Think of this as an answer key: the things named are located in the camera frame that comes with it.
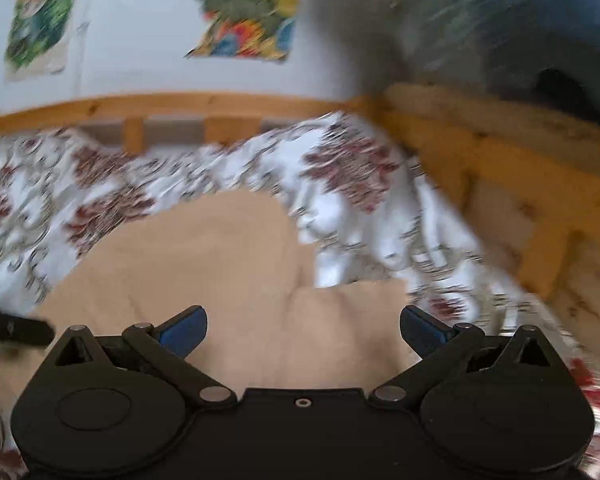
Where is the white floral bedspread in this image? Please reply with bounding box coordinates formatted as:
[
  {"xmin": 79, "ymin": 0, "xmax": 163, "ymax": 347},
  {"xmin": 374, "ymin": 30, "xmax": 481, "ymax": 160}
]
[{"xmin": 0, "ymin": 111, "xmax": 600, "ymax": 480}]

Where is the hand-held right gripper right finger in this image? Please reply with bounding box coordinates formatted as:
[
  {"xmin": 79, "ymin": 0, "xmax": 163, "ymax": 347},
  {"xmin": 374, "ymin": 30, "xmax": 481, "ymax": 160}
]
[{"xmin": 369, "ymin": 305, "xmax": 556, "ymax": 408}]

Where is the beige large garment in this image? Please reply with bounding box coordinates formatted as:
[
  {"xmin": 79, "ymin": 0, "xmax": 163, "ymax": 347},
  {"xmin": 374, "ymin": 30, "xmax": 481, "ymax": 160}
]
[{"xmin": 0, "ymin": 190, "xmax": 423, "ymax": 458}]

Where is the blue grey plastic bundle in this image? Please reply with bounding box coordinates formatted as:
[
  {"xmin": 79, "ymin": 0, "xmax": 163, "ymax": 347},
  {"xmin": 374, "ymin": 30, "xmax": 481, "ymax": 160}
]
[{"xmin": 362, "ymin": 0, "xmax": 600, "ymax": 130}]

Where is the wooden bed frame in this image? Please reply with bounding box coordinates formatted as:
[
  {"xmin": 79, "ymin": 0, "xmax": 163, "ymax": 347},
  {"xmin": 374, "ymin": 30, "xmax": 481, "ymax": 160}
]
[{"xmin": 0, "ymin": 82, "xmax": 600, "ymax": 343}]

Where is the colourful cartoon wall poster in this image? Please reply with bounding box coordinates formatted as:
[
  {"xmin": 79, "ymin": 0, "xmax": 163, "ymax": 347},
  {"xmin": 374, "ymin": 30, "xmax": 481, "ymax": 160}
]
[{"xmin": 184, "ymin": 0, "xmax": 302, "ymax": 64}]

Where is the green cartoon wall poster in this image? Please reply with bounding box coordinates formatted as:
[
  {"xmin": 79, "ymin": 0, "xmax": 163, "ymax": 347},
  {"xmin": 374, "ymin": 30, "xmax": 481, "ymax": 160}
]
[{"xmin": 4, "ymin": 0, "xmax": 84, "ymax": 84}]

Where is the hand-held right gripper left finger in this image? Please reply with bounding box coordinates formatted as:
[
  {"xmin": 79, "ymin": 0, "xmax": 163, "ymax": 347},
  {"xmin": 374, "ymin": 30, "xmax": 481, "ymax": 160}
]
[{"xmin": 54, "ymin": 305, "xmax": 238, "ymax": 408}]

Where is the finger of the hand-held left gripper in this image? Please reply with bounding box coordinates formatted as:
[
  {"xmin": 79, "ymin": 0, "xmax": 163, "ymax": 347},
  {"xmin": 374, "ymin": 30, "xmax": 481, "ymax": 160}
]
[{"xmin": 0, "ymin": 303, "xmax": 57, "ymax": 347}]

